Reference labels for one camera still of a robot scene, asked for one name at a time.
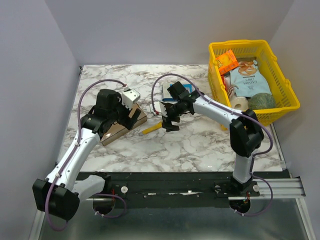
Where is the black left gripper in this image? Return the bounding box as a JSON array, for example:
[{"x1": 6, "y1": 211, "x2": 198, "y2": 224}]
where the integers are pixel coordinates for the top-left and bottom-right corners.
[{"x1": 108, "y1": 92, "x2": 142, "y2": 130}]

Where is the yellow utility knife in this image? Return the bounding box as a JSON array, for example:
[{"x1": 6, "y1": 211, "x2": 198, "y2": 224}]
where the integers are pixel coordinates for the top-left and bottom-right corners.
[{"x1": 139, "y1": 122, "x2": 162, "y2": 136}]

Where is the brown cardboard express box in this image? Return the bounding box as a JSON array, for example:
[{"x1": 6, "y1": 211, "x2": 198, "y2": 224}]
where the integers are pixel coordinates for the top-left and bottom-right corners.
[{"x1": 100, "y1": 103, "x2": 147, "y2": 146}]

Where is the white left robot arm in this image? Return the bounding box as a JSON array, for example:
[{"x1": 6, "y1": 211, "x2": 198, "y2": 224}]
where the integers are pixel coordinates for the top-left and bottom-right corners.
[{"x1": 32, "y1": 88, "x2": 141, "y2": 221}]

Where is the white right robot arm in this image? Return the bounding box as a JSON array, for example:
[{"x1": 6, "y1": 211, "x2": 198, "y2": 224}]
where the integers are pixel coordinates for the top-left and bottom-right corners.
[{"x1": 154, "y1": 81, "x2": 264, "y2": 196}]

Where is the blue razor box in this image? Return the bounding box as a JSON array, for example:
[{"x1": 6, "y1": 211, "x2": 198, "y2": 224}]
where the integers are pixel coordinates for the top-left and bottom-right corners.
[{"x1": 162, "y1": 82, "x2": 195, "y2": 102}]

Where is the orange snack box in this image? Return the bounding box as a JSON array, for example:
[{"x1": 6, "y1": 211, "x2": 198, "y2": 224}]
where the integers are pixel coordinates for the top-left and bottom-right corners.
[{"x1": 215, "y1": 49, "x2": 239, "y2": 75}]

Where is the red white striped package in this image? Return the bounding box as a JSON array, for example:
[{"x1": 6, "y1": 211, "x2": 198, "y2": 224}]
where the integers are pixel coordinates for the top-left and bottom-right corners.
[{"x1": 221, "y1": 72, "x2": 237, "y2": 99}]

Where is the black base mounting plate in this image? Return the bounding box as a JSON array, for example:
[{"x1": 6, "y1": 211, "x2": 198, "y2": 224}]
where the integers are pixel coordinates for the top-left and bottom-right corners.
[{"x1": 77, "y1": 172, "x2": 263, "y2": 212}]

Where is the light blue chips bag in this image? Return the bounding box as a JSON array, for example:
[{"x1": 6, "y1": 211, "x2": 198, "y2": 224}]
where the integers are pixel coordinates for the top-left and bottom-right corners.
[{"x1": 230, "y1": 57, "x2": 271, "y2": 98}]

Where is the yellow plastic basket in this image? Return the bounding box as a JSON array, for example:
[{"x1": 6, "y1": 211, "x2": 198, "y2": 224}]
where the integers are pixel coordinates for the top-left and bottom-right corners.
[{"x1": 207, "y1": 39, "x2": 300, "y2": 126}]

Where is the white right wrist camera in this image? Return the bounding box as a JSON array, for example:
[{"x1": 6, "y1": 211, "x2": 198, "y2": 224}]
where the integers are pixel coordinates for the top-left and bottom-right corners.
[{"x1": 149, "y1": 101, "x2": 174, "y2": 117}]

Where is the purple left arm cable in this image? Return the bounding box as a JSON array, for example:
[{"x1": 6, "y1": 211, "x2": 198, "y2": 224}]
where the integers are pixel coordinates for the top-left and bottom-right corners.
[{"x1": 44, "y1": 78, "x2": 128, "y2": 232}]

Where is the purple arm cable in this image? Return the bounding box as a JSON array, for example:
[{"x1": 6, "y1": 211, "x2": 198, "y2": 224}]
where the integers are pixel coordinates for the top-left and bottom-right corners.
[
  {"x1": 150, "y1": 73, "x2": 275, "y2": 217},
  {"x1": 44, "y1": 78, "x2": 128, "y2": 232}
]

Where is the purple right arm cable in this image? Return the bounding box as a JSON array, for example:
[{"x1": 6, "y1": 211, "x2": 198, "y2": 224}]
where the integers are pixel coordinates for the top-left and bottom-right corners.
[{"x1": 150, "y1": 73, "x2": 275, "y2": 217}]

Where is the aluminium rail frame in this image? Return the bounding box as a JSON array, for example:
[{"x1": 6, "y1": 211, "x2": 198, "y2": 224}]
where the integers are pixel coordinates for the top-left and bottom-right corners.
[{"x1": 34, "y1": 170, "x2": 316, "y2": 240}]

